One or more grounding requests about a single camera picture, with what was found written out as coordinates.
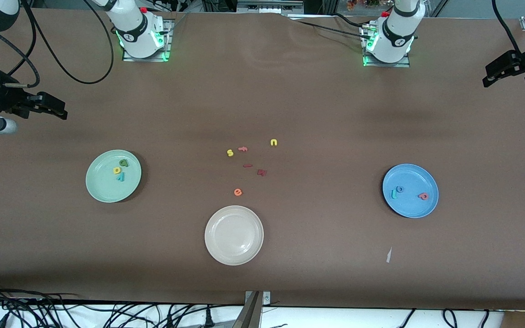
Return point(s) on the pink foam letter d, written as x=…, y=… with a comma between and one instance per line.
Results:
x=423, y=196

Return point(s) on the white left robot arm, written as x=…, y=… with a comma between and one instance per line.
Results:
x=394, y=36

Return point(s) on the grey metal box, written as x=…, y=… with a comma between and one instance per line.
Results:
x=269, y=5

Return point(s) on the brown table cover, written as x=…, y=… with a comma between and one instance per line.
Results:
x=290, y=91

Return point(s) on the green foam letter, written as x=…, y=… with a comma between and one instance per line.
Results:
x=123, y=162

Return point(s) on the dark red foam letter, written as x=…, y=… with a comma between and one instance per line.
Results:
x=262, y=172

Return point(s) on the beige plate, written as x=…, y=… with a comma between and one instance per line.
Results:
x=234, y=235

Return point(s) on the green plate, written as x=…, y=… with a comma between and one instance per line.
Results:
x=103, y=187

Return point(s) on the small grey paper scrap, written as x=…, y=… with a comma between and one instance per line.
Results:
x=388, y=255

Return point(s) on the blue plate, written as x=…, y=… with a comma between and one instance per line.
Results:
x=413, y=209

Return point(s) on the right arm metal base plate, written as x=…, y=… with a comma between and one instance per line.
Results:
x=164, y=50

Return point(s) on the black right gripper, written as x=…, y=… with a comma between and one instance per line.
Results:
x=7, y=98

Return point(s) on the metal table bracket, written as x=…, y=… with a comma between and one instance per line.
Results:
x=251, y=310

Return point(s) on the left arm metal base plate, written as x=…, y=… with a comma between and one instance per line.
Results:
x=406, y=63

